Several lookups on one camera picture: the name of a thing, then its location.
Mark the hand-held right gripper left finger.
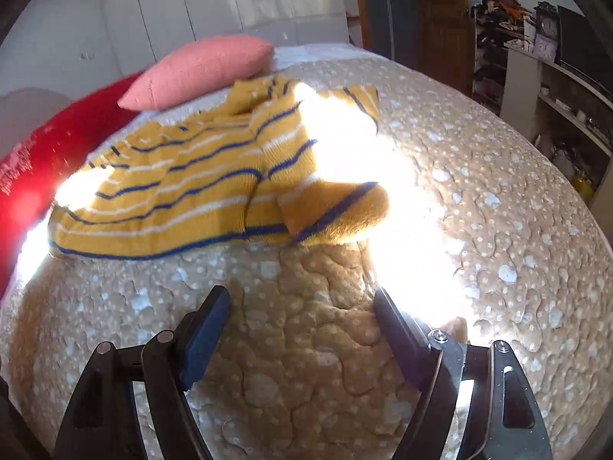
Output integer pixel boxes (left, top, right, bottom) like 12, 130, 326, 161
52, 285, 231, 460

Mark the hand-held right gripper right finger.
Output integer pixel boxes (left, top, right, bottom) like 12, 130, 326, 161
372, 287, 551, 460

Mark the yellow striped knit sweater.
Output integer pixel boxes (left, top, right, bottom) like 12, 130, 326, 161
48, 76, 391, 260

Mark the pile of dark clothes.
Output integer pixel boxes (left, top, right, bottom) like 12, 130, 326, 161
472, 0, 534, 30

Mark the beige patterned quilt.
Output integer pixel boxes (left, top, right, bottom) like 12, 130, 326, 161
0, 42, 613, 460

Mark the yellow bottle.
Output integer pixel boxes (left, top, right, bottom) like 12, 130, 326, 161
572, 170, 597, 204

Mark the red embroidered pillow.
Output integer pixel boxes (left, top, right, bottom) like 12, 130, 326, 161
0, 71, 144, 298

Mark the pink pillow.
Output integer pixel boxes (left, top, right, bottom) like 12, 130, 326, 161
118, 35, 275, 111

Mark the white shelf unit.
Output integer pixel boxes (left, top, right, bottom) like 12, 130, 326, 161
472, 10, 613, 207

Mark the grey bed headboard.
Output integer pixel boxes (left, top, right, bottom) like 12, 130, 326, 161
0, 87, 72, 159

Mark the brown wooden door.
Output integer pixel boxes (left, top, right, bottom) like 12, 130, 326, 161
416, 0, 470, 94

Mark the small purple clock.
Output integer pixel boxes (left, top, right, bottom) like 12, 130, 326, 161
533, 36, 556, 61

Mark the wooden bookshelf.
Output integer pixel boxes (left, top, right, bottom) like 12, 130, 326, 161
338, 0, 372, 49

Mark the white glossy wardrobe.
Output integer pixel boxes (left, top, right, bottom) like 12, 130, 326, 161
103, 0, 350, 58

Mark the black television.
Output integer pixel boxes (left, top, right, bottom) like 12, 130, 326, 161
556, 5, 609, 87

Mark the black ornate clock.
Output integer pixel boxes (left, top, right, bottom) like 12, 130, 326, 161
534, 2, 561, 39

